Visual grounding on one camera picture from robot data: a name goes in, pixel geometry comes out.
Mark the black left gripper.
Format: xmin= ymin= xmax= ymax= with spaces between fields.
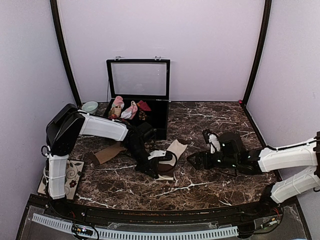
xmin=125 ymin=142 xmax=159 ymax=179

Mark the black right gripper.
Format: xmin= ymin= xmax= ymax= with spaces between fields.
xmin=187 ymin=149 xmax=239 ymax=170

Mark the cream brown block sock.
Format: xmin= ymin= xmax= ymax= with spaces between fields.
xmin=157 ymin=139 xmax=188 ymax=181

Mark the tan ribbed sock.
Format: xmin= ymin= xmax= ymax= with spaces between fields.
xmin=88 ymin=143 xmax=126 ymax=166

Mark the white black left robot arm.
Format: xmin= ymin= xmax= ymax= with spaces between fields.
xmin=41 ymin=103 xmax=158 ymax=218

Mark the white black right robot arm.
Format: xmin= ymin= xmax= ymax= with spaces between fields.
xmin=187 ymin=129 xmax=320 ymax=217

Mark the brown patterned small sock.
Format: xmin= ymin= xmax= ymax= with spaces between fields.
xmin=138 ymin=111 xmax=148 ymax=121

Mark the pink white rolled sock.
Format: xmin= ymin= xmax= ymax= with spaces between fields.
xmin=120 ymin=101 xmax=138 ymax=120

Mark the dark red folded sock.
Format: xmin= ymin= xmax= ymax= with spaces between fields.
xmin=136 ymin=100 xmax=152 ymax=112

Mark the beige patterned rolled sock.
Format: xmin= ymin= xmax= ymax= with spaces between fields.
xmin=108 ymin=105 xmax=122 ymax=119

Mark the floral placemat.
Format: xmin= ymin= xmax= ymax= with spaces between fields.
xmin=37 ymin=159 xmax=85 ymax=201

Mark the black box with glass lid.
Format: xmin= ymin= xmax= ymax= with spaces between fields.
xmin=103 ymin=57 xmax=171 ymax=140

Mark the pale green bowl at back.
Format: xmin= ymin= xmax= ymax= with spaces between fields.
xmin=81 ymin=101 xmax=99 ymax=115

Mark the small circuit board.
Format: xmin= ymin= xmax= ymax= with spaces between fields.
xmin=71 ymin=225 xmax=94 ymax=236

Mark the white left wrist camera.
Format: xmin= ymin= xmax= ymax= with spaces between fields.
xmin=148 ymin=150 xmax=167 ymax=160

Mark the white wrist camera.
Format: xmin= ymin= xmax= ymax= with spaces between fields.
xmin=202 ymin=129 xmax=221 ymax=154
xmin=148 ymin=150 xmax=167 ymax=160

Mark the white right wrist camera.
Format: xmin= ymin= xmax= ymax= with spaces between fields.
xmin=202 ymin=129 xmax=221 ymax=154

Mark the white slotted cable duct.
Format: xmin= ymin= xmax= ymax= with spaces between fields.
xmin=31 ymin=212 xmax=239 ymax=239

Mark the black front table rail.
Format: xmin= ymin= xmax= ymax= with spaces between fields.
xmin=27 ymin=194 xmax=284 ymax=225

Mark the black right frame post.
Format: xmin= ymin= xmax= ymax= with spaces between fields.
xmin=242 ymin=0 xmax=272 ymax=108

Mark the black frame post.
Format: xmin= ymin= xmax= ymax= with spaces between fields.
xmin=242 ymin=0 xmax=272 ymax=108
xmin=49 ymin=0 xmax=82 ymax=107

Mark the black left frame post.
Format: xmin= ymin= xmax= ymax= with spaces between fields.
xmin=49 ymin=0 xmax=82 ymax=107

